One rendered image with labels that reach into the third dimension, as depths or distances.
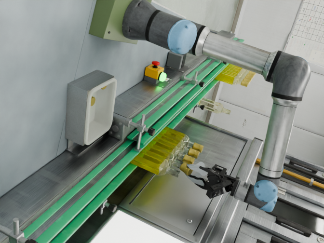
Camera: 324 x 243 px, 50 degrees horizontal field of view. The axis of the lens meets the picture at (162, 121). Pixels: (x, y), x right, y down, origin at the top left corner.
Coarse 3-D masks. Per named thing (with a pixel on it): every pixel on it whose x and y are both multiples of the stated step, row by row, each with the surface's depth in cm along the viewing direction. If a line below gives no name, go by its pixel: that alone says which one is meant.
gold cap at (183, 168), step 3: (183, 165) 142; (186, 165) 142; (180, 168) 142; (183, 168) 141; (186, 168) 141; (183, 171) 142; (186, 171) 140; (189, 171) 141; (186, 174) 141; (189, 174) 142
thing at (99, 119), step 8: (112, 80) 124; (96, 88) 116; (112, 88) 129; (88, 96) 114; (96, 96) 133; (104, 96) 132; (112, 96) 130; (88, 104) 115; (96, 104) 134; (104, 104) 133; (112, 104) 132; (88, 112) 117; (96, 112) 136; (104, 112) 135; (112, 112) 134; (88, 120) 119; (96, 120) 137; (104, 120) 136; (88, 128) 121; (96, 128) 133; (104, 128) 135; (88, 136) 128; (96, 136) 129; (88, 144) 125
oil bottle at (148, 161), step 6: (144, 150) 144; (138, 156) 140; (144, 156) 140; (150, 156) 141; (156, 156) 142; (132, 162) 143; (138, 162) 142; (144, 162) 140; (150, 162) 139; (156, 162) 138; (162, 162) 139; (168, 162) 140; (144, 168) 142; (150, 168) 140; (156, 168) 139; (162, 168) 138; (156, 174) 140; (162, 174) 139
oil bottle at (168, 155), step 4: (148, 144) 148; (152, 144) 149; (144, 148) 145; (148, 148) 145; (152, 148) 146; (156, 148) 146; (160, 148) 147; (152, 152) 144; (156, 152) 144; (160, 152) 145; (164, 152) 145; (168, 152) 146; (160, 156) 143; (164, 156) 143; (168, 156) 143; (172, 156) 144; (168, 160) 142; (172, 160) 143; (172, 164) 144
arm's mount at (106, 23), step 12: (96, 0) 114; (108, 0) 112; (120, 0) 114; (96, 12) 114; (108, 12) 113; (120, 12) 117; (96, 24) 115; (108, 24) 114; (120, 24) 121; (96, 36) 115; (108, 36) 117; (120, 36) 124
